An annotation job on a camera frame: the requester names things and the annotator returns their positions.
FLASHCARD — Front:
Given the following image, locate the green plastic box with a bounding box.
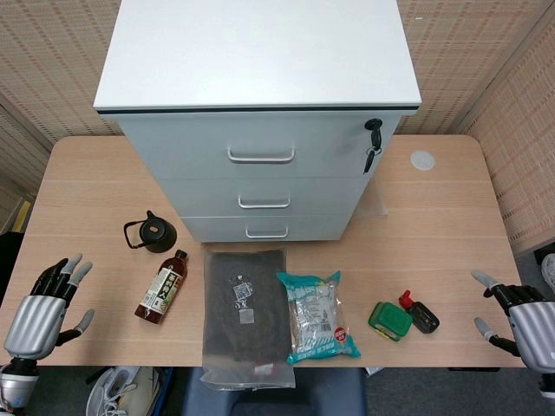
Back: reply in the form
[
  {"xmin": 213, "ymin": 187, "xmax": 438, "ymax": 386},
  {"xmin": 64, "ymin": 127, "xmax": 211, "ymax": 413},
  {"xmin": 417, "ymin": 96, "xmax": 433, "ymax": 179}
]
[{"xmin": 368, "ymin": 301, "xmax": 413, "ymax": 342}]

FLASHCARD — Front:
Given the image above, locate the medium white cabinet drawer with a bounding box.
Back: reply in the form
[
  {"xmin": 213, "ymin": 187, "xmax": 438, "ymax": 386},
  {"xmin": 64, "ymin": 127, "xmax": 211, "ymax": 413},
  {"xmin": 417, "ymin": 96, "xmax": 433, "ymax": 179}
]
[{"xmin": 158, "ymin": 175, "xmax": 369, "ymax": 220}]

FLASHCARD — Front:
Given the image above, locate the black hanging spare key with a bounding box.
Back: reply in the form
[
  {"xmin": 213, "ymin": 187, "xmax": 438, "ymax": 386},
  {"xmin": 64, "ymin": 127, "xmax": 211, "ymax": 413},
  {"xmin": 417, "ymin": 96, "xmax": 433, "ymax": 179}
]
[{"xmin": 362, "ymin": 146, "xmax": 383, "ymax": 175}]

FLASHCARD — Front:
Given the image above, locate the white sneaker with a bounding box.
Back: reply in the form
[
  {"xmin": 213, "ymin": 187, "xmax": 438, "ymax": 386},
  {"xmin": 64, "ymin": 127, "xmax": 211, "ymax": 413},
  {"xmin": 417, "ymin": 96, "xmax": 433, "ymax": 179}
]
[{"xmin": 86, "ymin": 366, "xmax": 168, "ymax": 416}]

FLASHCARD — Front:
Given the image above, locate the tall white cabinet drawer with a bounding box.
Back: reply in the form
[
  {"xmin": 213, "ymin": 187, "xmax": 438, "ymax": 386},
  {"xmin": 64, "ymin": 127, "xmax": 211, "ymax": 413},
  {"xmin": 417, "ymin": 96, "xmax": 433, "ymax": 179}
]
[{"xmin": 119, "ymin": 114, "xmax": 398, "ymax": 181}]

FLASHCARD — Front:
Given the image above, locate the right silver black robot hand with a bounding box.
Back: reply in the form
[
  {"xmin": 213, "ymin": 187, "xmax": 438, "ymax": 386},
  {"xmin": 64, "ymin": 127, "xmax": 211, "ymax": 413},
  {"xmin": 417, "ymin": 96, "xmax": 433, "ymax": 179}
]
[{"xmin": 471, "ymin": 270, "xmax": 555, "ymax": 374}]

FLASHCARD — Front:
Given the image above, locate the brown tea bottle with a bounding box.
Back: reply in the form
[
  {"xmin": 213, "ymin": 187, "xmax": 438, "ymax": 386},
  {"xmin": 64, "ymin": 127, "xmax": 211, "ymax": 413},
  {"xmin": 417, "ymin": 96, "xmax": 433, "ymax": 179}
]
[{"xmin": 134, "ymin": 249, "xmax": 190, "ymax": 325}]

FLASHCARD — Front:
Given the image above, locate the long silver drawer handle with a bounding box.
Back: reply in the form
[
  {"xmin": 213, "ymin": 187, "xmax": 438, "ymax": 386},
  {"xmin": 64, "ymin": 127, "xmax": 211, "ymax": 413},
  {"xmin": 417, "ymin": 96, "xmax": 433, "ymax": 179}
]
[{"xmin": 226, "ymin": 146, "xmax": 297, "ymax": 165}]

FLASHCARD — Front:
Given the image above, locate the teal snack bag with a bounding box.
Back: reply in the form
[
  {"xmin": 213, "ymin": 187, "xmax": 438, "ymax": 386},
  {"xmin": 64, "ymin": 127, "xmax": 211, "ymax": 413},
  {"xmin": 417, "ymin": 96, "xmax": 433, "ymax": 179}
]
[{"xmin": 276, "ymin": 270, "xmax": 362, "ymax": 365}]

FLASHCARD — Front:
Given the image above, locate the blue chair seat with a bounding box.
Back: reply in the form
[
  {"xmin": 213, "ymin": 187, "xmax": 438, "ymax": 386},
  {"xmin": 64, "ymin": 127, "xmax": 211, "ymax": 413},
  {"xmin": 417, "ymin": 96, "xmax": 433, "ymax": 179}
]
[{"xmin": 181, "ymin": 367, "xmax": 368, "ymax": 416}]

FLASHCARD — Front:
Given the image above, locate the medium silver drawer handle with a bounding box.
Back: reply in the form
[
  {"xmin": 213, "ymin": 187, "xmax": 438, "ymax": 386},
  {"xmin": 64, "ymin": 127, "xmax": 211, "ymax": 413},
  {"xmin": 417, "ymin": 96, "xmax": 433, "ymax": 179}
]
[{"xmin": 237, "ymin": 193, "xmax": 292, "ymax": 211}]

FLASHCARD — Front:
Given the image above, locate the black red small device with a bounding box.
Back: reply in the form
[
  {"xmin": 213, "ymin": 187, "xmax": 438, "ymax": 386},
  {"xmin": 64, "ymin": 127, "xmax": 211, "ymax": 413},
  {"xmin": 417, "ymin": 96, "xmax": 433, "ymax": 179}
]
[{"xmin": 397, "ymin": 289, "xmax": 441, "ymax": 335}]

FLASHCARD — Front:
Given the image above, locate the white shoe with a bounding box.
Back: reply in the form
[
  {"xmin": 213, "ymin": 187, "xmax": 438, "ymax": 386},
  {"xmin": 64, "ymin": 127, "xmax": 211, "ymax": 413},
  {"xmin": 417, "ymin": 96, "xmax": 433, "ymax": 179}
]
[{"xmin": 540, "ymin": 253, "xmax": 555, "ymax": 291}]

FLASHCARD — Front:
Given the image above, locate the black key in lock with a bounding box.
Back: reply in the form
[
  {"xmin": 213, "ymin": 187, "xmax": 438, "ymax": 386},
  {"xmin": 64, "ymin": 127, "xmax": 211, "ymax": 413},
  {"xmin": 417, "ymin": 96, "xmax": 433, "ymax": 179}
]
[{"xmin": 364, "ymin": 119, "xmax": 385, "ymax": 151}]

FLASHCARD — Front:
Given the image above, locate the short silver drawer handle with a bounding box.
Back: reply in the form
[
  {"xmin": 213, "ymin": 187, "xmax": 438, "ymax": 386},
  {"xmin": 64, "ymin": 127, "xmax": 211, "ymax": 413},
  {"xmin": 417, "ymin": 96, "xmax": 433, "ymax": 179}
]
[{"xmin": 245, "ymin": 224, "xmax": 290, "ymax": 240}]

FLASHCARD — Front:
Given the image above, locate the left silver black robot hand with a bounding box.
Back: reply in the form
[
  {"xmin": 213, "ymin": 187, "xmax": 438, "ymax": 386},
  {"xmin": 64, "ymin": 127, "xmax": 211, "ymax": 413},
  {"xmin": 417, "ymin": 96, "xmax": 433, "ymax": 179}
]
[{"xmin": 3, "ymin": 253, "xmax": 95, "ymax": 361}]

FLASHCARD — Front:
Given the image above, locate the white drawer cabinet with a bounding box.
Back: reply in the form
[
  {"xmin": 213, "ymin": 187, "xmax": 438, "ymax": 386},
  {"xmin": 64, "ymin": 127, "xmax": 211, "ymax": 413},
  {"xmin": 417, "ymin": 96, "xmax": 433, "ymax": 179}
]
[{"xmin": 93, "ymin": 0, "xmax": 423, "ymax": 243}]

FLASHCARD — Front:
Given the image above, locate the dark clear plastic bag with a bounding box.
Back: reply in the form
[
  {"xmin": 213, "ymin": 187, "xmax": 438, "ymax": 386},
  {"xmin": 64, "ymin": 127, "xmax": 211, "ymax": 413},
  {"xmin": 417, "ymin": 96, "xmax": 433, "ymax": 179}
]
[{"xmin": 199, "ymin": 247, "xmax": 297, "ymax": 393}]

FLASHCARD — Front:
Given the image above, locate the black teapot with handle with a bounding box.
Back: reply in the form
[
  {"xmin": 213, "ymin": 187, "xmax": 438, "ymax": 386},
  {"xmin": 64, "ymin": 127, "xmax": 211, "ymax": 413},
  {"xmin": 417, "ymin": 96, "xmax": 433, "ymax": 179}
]
[{"xmin": 123, "ymin": 210, "xmax": 178, "ymax": 255}]

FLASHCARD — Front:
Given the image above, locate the round grey desk grommet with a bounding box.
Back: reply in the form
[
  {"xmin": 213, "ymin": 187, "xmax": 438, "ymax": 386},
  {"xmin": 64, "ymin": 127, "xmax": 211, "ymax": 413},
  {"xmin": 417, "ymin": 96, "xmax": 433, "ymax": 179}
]
[{"xmin": 409, "ymin": 150, "xmax": 436, "ymax": 171}]

